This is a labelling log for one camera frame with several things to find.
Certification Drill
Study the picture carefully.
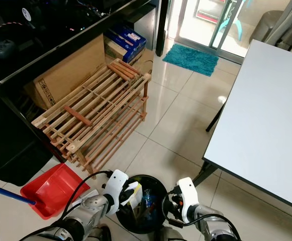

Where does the white paper scrap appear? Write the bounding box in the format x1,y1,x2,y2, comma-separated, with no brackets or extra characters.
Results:
125,181,141,197

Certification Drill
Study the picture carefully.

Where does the black rubbish bin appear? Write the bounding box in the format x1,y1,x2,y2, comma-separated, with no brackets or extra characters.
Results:
116,174,169,234

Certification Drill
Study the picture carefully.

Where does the grey round bin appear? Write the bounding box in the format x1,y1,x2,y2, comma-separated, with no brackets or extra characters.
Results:
249,10,284,43

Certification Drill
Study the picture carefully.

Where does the yellow white wrapper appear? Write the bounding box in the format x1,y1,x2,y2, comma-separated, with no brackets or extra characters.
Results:
130,193,142,208

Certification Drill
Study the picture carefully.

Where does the blue plastic wrapper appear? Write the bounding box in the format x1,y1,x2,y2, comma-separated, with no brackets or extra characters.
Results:
142,189,159,214

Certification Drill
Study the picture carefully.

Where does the black table leg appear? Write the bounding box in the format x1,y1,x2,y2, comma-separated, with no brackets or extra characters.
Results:
206,103,227,133
192,161,219,187

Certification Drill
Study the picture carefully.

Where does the red plastic dustpan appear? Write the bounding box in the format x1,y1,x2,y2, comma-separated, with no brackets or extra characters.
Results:
20,163,91,220

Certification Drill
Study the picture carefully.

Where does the wooden slatted shoe rack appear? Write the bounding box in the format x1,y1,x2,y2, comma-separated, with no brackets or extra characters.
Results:
32,58,151,175

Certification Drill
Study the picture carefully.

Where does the large brown cardboard box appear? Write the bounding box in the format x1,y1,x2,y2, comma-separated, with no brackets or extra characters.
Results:
33,34,109,111

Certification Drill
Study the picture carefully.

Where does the small brown cardboard box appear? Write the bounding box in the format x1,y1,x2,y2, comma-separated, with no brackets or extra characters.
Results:
105,45,154,75

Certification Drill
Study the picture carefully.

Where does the teal doormat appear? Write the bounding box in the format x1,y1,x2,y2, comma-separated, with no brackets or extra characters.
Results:
162,43,220,77

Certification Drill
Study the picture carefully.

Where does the blue printed carton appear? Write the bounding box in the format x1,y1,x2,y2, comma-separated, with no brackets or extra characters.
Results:
105,23,148,63

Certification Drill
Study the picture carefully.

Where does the black glossy desk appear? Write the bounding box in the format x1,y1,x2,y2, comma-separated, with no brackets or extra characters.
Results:
0,0,171,166

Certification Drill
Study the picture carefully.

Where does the sliding glass door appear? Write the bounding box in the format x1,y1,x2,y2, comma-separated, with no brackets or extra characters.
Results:
166,0,292,51

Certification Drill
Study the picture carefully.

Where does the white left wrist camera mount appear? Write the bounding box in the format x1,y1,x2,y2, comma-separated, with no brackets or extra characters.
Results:
105,169,129,216

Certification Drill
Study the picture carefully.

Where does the blue broom handle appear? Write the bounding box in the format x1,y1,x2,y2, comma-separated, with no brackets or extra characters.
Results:
0,183,36,205

